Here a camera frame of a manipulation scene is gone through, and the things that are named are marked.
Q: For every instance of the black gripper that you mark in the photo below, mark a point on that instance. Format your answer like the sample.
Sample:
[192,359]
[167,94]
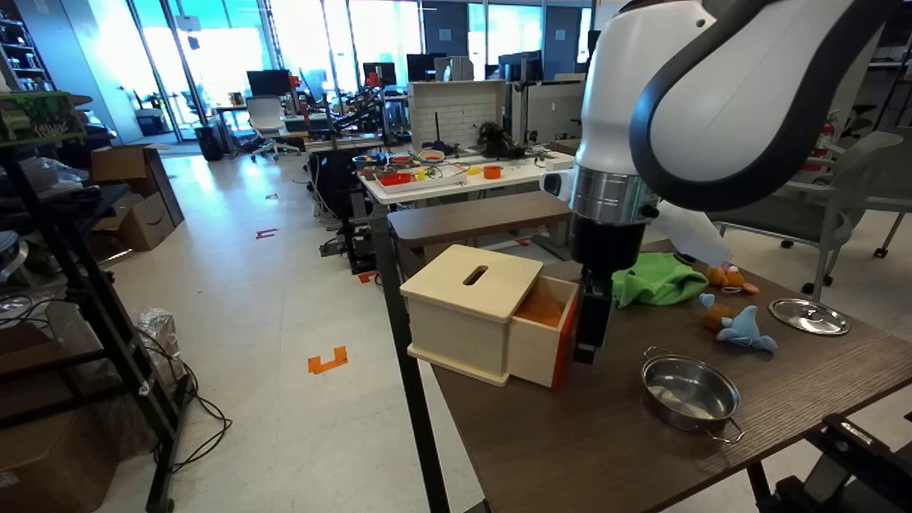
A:
[605,250]

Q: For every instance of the wooden drawer with orange front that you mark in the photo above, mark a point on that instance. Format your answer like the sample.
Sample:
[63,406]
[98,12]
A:
[541,339]

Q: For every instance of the green towel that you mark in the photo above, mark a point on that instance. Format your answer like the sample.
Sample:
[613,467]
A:
[661,282]

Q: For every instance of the blue plush toy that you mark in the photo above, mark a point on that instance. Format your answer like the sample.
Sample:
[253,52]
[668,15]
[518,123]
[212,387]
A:
[746,333]

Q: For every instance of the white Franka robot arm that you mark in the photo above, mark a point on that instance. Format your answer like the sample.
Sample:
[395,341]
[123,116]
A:
[742,105]

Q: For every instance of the orange plush toy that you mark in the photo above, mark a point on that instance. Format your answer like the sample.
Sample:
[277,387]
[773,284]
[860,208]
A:
[732,282]

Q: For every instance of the small steel pot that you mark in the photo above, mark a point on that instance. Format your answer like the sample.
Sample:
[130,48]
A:
[689,393]

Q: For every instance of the light wooden slotted box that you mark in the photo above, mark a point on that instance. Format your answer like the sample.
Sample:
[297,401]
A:
[465,304]

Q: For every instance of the brown wooden bench table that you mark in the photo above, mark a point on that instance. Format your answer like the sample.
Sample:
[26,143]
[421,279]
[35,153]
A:
[475,219]

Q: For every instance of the small orange bin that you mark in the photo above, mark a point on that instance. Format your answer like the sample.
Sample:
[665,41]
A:
[492,172]

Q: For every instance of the white work table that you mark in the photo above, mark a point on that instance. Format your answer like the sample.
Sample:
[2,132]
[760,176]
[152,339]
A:
[457,180]

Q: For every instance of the black desktop device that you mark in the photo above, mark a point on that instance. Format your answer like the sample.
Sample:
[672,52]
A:
[497,142]

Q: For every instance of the silver plate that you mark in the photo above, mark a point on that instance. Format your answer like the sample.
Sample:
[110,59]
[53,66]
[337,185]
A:
[810,317]

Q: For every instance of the flat red tray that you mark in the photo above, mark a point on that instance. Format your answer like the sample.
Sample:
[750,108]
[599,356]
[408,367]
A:
[397,178]

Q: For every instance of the white desk divider panel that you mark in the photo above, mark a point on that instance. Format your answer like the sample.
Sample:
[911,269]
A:
[457,111]

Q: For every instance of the orange floor tape marker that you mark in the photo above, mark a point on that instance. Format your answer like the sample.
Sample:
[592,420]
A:
[330,363]

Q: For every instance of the grey office chair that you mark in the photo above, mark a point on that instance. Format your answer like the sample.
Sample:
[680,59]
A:
[857,189]

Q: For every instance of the white swivel office chair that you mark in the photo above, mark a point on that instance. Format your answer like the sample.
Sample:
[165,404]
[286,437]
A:
[266,119]

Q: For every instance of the brown cardboard box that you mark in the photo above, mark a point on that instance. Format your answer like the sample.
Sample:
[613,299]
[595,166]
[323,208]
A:
[143,203]

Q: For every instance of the black metal rack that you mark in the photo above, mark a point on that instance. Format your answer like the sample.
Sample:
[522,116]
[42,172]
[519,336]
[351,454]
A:
[95,304]

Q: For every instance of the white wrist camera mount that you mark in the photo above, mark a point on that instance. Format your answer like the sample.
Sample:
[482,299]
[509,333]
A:
[695,237]

